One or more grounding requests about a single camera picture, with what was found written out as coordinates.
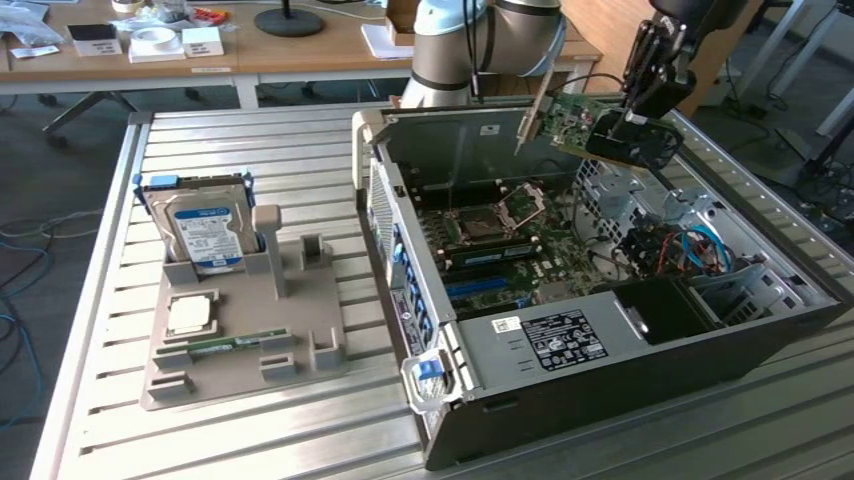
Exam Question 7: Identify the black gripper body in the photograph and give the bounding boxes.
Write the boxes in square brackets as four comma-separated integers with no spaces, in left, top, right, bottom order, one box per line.
[650,0,746,37]

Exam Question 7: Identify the green graphics card with fan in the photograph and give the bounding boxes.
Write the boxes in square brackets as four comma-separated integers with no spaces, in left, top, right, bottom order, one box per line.
[516,69,686,171]

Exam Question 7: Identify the perforated metal drive cage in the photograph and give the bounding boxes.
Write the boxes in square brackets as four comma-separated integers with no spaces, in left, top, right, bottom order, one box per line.
[571,157,669,241]

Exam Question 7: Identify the open metal socket cover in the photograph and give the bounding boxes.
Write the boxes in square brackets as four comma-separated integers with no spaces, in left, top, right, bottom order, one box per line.
[496,182,547,232]

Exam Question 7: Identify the green motherboard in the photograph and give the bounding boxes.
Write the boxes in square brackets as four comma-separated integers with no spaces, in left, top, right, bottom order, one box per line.
[416,199,622,319]

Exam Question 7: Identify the brown cardboard box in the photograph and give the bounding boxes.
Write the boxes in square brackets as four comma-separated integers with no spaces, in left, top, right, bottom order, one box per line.
[384,0,420,36]

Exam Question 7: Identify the white paper stack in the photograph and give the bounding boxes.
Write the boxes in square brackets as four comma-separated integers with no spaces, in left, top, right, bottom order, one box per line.
[362,22,419,61]

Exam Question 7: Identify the CPU socket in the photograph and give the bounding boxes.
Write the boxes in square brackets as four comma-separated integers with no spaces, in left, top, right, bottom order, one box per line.
[450,207,519,246]

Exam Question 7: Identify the installed RAM stick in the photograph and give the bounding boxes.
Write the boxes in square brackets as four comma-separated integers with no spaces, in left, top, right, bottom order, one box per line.
[452,243,539,267]

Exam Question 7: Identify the metal disk bay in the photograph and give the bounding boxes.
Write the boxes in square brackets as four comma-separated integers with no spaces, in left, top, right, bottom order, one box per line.
[686,259,813,329]

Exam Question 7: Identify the blue expansion slot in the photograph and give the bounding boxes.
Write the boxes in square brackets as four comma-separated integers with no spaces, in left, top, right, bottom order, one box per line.
[444,279,514,299]

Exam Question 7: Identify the black round lamp base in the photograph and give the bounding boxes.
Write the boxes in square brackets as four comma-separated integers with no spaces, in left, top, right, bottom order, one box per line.
[254,0,327,37]

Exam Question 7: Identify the grey power supply unit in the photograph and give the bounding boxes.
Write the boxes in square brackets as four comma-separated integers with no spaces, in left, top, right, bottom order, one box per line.
[455,291,653,392]

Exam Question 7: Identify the open black PC case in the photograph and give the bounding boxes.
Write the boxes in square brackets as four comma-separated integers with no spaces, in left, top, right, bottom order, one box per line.
[351,89,854,471]

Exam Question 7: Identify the orange small parts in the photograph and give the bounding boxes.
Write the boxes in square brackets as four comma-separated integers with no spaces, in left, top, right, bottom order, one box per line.
[190,4,236,27]

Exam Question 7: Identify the plain white box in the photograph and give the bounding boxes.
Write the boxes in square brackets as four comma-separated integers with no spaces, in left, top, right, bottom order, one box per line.
[180,26,224,59]

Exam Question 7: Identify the blue case latch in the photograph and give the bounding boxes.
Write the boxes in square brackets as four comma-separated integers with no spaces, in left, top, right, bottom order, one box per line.
[411,359,446,385]

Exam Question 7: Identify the flat white box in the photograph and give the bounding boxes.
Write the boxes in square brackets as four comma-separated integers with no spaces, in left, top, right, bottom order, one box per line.
[127,43,188,64]

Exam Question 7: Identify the white tape roll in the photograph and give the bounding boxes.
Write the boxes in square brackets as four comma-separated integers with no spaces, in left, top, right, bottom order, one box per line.
[130,27,183,53]

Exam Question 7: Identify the hard disk with blue rails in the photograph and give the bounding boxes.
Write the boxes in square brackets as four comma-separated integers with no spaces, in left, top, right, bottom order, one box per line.
[132,172,259,276]

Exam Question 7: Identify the white box with black lid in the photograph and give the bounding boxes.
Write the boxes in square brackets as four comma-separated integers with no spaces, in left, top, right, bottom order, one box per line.
[65,23,123,57]

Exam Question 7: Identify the green RAM stick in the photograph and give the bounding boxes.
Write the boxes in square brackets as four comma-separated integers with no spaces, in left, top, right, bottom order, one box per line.
[159,329,292,357]

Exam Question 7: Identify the grey parts rack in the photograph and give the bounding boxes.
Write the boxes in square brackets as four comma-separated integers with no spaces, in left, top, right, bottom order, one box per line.
[139,202,354,414]

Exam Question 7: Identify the silver CPU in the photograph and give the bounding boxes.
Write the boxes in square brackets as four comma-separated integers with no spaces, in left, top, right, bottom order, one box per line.
[166,298,219,335]

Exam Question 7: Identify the grey plastic bag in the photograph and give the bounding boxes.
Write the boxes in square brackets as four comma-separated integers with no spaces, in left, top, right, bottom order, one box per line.
[0,0,67,49]

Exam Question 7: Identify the black cable behind case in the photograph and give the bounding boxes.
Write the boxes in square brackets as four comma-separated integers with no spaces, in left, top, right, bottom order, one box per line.
[565,72,633,96]

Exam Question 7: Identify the white table leg frame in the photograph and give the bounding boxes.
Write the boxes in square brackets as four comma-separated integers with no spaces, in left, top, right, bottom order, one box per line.
[733,0,854,136]

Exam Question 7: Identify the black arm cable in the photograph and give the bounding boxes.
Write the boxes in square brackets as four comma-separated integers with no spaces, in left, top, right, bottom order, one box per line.
[460,0,499,104]

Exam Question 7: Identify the blue data wire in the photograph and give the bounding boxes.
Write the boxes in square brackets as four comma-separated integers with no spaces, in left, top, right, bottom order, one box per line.
[677,225,735,275]

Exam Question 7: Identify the blue floor cable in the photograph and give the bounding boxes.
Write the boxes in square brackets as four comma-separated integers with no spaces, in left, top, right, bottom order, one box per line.
[0,234,52,431]

